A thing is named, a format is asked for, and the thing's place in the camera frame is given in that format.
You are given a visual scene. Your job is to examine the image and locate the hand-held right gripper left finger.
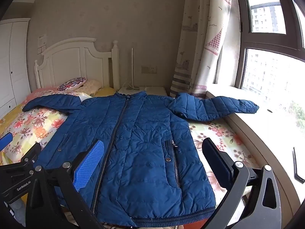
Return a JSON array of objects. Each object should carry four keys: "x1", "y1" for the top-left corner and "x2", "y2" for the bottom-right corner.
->
[{"x1": 25, "y1": 139, "x2": 105, "y2": 229}]

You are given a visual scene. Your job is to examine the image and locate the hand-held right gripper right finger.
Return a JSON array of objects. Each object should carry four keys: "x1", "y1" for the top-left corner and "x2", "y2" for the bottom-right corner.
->
[{"x1": 201, "y1": 137, "x2": 283, "y2": 229}]

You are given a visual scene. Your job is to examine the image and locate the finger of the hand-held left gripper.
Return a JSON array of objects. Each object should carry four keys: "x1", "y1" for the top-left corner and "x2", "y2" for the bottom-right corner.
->
[
  {"x1": 0, "y1": 143, "x2": 42, "y2": 179},
  {"x1": 0, "y1": 134, "x2": 13, "y2": 151}
]

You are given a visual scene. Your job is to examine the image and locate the blue puffer jacket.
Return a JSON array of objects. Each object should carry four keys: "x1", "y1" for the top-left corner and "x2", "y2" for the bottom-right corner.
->
[{"x1": 22, "y1": 91, "x2": 260, "y2": 222}]

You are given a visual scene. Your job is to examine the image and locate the yellow bed sheet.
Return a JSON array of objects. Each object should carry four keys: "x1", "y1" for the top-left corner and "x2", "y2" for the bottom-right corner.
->
[{"x1": 0, "y1": 98, "x2": 31, "y2": 208}]

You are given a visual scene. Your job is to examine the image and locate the floral bed quilt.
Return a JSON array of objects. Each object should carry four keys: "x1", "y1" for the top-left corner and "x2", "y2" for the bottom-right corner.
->
[{"x1": 0, "y1": 89, "x2": 261, "y2": 229}]

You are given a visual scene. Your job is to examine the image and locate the beige window sill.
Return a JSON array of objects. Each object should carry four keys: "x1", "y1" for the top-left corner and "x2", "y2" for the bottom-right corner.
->
[{"x1": 206, "y1": 86, "x2": 305, "y2": 229}]

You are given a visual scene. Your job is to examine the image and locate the yellow pillow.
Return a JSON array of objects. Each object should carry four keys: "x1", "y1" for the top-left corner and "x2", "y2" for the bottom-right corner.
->
[{"x1": 94, "y1": 87, "x2": 116, "y2": 98}]

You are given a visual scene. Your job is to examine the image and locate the white wardrobe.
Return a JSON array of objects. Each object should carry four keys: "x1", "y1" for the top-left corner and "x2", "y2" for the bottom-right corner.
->
[{"x1": 0, "y1": 18, "x2": 31, "y2": 118}]

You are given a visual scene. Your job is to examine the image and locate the cream pillow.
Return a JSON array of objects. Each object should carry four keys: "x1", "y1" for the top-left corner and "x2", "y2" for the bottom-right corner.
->
[{"x1": 76, "y1": 80, "x2": 102, "y2": 94}]

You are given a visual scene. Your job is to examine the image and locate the purple patterned pillow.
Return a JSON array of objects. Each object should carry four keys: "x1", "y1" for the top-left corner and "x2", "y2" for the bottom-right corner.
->
[{"x1": 57, "y1": 77, "x2": 87, "y2": 92}]

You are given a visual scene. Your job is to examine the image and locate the white nightstand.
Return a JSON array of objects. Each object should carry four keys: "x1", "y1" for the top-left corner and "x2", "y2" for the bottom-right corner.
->
[{"x1": 118, "y1": 86, "x2": 167, "y2": 97}]

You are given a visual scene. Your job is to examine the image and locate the white wooden headboard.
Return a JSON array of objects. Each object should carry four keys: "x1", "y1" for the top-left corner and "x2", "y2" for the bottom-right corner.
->
[{"x1": 34, "y1": 38, "x2": 120, "y2": 90}]

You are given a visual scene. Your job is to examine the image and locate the white lamp pole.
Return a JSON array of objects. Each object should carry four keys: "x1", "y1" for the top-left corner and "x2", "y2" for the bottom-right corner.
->
[{"x1": 126, "y1": 48, "x2": 139, "y2": 91}]

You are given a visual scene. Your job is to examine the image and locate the dark framed window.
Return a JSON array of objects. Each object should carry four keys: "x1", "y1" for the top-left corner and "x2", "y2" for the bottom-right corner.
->
[{"x1": 235, "y1": 0, "x2": 305, "y2": 115}]

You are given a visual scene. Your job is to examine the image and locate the sailboat print curtain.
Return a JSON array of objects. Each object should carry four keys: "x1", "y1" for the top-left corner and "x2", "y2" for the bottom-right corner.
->
[{"x1": 170, "y1": 0, "x2": 233, "y2": 98}]

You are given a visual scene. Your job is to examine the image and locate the black handle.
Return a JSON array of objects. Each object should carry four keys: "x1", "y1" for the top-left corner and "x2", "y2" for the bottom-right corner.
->
[{"x1": 293, "y1": 147, "x2": 305, "y2": 184}]

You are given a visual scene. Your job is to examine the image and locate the beige wall socket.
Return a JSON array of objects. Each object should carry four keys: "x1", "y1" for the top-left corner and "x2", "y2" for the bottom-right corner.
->
[{"x1": 141, "y1": 65, "x2": 158, "y2": 74}]

